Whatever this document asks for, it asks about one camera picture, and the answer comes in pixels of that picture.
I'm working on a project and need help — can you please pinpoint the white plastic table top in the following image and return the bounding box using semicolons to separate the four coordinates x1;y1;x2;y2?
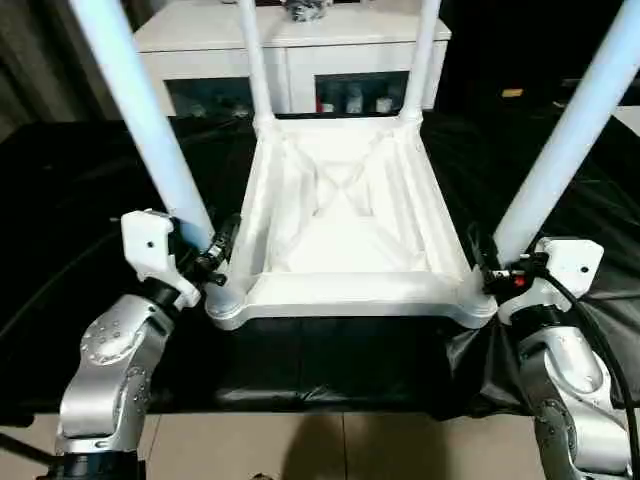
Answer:
204;112;499;331

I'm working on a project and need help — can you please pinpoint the white plastic table leg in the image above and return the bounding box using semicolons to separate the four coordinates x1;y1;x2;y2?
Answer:
67;0;216;251
237;0;276;129
492;0;640;264
397;0;444;124

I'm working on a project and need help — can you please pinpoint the black work mat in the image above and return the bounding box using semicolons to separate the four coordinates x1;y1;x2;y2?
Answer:
0;112;640;421

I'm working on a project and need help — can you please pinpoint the white cabinet with glass doors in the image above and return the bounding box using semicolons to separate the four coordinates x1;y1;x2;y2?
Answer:
132;7;454;119

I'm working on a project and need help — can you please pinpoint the black tripod leg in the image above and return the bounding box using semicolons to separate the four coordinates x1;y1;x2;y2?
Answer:
0;432;59;464

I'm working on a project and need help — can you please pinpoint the grey curtain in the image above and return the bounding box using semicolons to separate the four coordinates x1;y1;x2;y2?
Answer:
0;0;141;131

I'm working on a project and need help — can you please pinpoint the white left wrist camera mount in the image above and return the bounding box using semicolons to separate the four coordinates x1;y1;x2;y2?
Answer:
121;208;204;307

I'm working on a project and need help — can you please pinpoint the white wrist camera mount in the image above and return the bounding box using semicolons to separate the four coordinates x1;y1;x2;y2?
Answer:
121;208;204;307
497;237;605;326

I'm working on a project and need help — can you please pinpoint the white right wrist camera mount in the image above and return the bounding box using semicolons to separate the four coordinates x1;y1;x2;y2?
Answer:
497;237;605;326

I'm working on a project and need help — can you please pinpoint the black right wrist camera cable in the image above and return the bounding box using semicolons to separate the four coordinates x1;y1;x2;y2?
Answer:
529;254;631;416

